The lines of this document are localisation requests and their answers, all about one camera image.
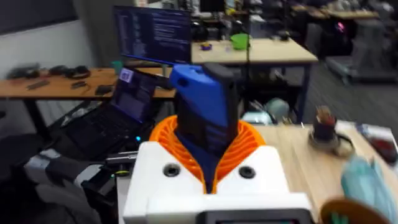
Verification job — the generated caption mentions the white orange right gripper left finger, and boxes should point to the white orange right gripper left finger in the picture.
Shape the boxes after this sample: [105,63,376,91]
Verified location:
[123,114,207,224]

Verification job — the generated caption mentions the white orange right gripper right finger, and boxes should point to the white orange right gripper right finger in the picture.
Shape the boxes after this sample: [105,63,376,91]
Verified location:
[213,119,292,196]

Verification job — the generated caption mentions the blue electric screwdriver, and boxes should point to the blue electric screwdriver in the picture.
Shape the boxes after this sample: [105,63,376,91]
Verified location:
[169,62,244,192]

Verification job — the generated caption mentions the dark brown holder with tools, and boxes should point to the dark brown holder with tools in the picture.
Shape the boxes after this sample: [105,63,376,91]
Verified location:
[307,105,356,157]

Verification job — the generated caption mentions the brown bucket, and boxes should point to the brown bucket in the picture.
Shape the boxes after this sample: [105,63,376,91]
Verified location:
[319,198,393,224]

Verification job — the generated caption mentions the black laptop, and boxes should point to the black laptop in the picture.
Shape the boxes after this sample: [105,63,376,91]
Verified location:
[60,66,163,154]

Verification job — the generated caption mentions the teal plastic bag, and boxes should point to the teal plastic bag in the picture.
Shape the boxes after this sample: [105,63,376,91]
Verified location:
[340,154,398,222]

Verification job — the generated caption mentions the teal cup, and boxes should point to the teal cup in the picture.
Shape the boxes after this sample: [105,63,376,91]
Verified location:
[111,60,124,76]

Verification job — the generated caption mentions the box with red contents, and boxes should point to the box with red contents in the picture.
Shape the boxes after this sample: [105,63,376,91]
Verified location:
[356,123,398,164]

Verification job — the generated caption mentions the pale wooden table blue legs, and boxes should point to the pale wooden table blue legs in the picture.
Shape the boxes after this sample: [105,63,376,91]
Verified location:
[190,37,319,123]

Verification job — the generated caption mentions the wooden desk with black legs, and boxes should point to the wooden desk with black legs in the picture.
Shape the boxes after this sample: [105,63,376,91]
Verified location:
[0,66,177,141]

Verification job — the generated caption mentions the black headphones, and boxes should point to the black headphones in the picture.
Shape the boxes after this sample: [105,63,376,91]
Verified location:
[63,65,91,80]

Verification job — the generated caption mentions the green bowl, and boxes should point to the green bowl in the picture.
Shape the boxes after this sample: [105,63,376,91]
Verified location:
[229,32,251,51]

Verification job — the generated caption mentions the computer monitor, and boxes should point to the computer monitor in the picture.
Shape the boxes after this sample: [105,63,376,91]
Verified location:
[113,5,193,65]

